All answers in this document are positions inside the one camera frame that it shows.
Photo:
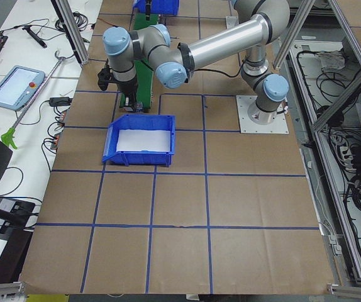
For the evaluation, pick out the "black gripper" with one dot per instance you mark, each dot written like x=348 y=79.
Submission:
x=129 y=87

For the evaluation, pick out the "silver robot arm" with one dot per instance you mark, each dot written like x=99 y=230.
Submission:
x=260 y=23

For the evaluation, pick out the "green conveyor belt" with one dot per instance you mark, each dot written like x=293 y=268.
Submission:
x=144 y=74

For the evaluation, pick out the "left blue plastic bin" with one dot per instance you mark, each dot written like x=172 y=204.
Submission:
x=139 y=122

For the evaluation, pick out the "blue plastic bin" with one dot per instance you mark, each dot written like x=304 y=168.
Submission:
x=170 y=7
x=139 y=122

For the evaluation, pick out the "white foam pad left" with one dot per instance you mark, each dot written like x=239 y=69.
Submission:
x=144 y=140

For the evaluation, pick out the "right blue plastic bin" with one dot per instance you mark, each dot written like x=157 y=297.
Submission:
x=170 y=7

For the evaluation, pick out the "black power adapter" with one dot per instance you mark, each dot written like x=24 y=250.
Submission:
x=60 y=101

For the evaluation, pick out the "black flat tool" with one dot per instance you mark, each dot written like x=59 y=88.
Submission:
x=27 y=28

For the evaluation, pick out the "blue teach pendant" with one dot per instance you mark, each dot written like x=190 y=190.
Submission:
x=20 y=84

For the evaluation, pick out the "aluminium frame post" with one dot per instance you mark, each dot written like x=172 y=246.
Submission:
x=66 y=18

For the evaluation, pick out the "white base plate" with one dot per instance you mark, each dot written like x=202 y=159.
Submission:
x=254 y=121

